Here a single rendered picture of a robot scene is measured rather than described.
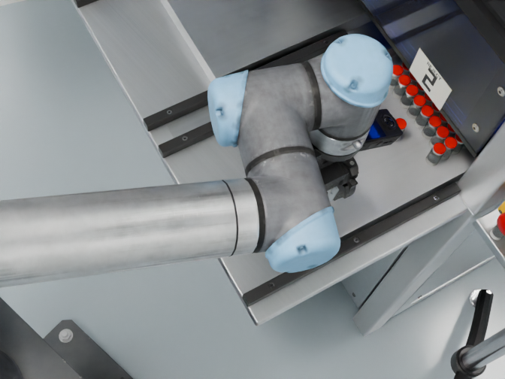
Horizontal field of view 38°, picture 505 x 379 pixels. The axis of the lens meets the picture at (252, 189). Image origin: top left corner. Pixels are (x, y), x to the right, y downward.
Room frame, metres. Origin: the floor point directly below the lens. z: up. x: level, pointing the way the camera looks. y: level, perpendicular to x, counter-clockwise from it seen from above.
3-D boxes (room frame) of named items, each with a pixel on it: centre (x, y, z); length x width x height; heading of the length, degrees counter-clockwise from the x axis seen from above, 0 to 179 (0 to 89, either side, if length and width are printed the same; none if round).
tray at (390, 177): (0.60, -0.17, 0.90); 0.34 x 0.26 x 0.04; 128
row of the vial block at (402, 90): (0.67, -0.26, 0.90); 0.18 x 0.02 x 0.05; 38
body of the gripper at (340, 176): (0.44, -0.08, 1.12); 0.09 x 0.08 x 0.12; 128
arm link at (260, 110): (0.39, 0.00, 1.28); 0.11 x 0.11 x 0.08; 22
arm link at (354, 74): (0.44, -0.09, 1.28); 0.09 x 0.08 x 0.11; 112
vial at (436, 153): (0.59, -0.29, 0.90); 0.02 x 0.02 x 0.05
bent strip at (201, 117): (0.61, 0.09, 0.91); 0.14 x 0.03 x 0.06; 128
